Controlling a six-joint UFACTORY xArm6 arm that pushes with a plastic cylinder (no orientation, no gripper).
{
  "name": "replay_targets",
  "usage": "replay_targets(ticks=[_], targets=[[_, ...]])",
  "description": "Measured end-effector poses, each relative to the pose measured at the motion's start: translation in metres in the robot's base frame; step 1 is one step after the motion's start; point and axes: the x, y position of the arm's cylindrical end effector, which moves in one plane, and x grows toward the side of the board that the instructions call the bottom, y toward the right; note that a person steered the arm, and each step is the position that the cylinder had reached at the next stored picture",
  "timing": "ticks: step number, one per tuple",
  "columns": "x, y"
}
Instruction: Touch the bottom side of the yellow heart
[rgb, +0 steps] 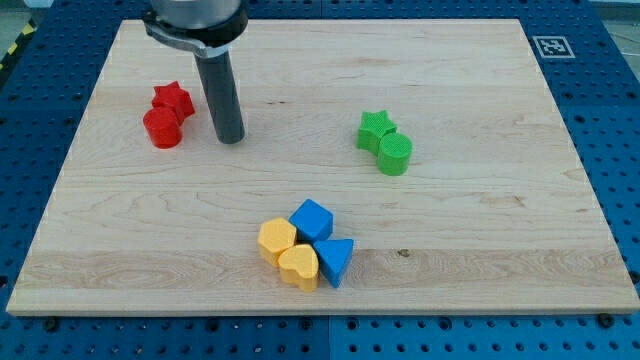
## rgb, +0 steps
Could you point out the yellow heart block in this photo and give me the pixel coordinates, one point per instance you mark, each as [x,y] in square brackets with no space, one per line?
[299,265]

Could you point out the blue cube block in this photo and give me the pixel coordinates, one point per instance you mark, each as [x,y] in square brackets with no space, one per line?
[312,221]

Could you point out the yellow hexagon block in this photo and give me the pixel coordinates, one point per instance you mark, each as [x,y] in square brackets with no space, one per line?
[275,236]

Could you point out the light wooden board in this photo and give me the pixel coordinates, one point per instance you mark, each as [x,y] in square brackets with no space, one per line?
[495,214]

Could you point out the blue triangle block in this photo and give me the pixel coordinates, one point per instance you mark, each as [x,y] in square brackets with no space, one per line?
[334,257]

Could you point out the green star block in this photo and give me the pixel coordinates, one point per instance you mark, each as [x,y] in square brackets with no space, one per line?
[373,127]

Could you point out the green cylinder block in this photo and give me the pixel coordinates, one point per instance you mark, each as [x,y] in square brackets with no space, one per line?
[394,153]

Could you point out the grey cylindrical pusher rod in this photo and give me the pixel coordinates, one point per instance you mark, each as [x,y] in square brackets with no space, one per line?
[218,83]

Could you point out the red cylinder block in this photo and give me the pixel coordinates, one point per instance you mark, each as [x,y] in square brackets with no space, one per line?
[162,126]

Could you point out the red star block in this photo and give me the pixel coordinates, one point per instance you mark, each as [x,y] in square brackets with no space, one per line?
[175,98]

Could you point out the white fiducial marker tag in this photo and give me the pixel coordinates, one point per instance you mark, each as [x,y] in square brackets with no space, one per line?
[553,47]

